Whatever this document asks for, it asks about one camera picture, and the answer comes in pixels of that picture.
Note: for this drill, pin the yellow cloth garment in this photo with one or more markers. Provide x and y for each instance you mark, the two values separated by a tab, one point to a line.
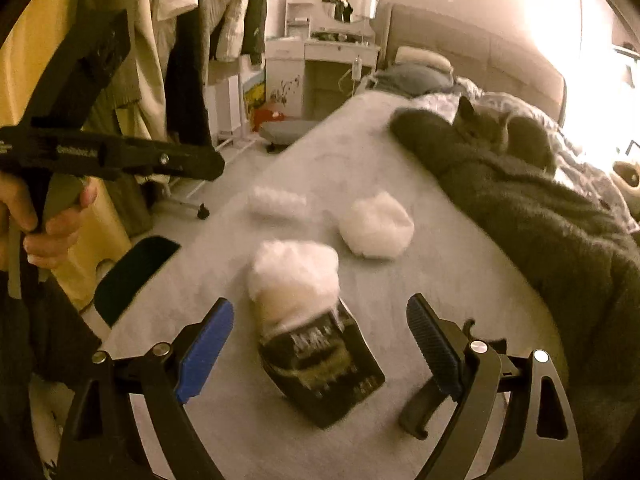
35	35

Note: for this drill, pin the person's left hand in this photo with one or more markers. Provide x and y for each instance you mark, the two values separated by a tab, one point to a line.
17	200

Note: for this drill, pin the grey cushioned stool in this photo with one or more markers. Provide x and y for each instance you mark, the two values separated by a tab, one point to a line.
287	130

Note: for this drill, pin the grey cat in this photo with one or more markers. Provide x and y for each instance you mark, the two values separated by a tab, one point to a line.
500	132

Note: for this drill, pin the hanging clothes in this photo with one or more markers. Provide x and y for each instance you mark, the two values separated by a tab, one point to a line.
185	35

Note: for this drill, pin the dark grey fleece blanket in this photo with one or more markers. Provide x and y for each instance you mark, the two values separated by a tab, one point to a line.
540	230

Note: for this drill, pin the white vanity table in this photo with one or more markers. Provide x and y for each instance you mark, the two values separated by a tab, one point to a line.
325	67

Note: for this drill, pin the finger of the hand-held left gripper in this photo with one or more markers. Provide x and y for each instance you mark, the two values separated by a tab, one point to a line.
85	65
185	162

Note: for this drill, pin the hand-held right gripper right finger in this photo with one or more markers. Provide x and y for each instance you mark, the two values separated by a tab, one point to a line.
434	347

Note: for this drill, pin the dark garment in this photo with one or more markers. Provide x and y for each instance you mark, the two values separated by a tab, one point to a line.
45	330

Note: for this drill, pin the white rolling stand base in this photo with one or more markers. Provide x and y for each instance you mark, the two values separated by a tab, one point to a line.
220	140

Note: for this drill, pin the cream pillow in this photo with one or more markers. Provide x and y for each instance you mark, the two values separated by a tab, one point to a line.
425	57

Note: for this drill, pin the black snack packet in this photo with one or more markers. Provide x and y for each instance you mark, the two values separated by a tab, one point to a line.
322	367

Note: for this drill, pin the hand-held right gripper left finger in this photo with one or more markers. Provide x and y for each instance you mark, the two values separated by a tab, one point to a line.
206	355

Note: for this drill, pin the red toy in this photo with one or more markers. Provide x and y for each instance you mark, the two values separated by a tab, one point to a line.
265	114

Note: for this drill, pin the clear plastic wrapper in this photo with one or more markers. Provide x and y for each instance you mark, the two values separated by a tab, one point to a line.
277	202

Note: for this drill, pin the white tissue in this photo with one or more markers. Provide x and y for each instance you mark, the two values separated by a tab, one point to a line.
292	275
376	230

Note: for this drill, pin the yellow cloth on right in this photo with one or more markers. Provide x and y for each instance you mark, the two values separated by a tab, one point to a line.
350	150

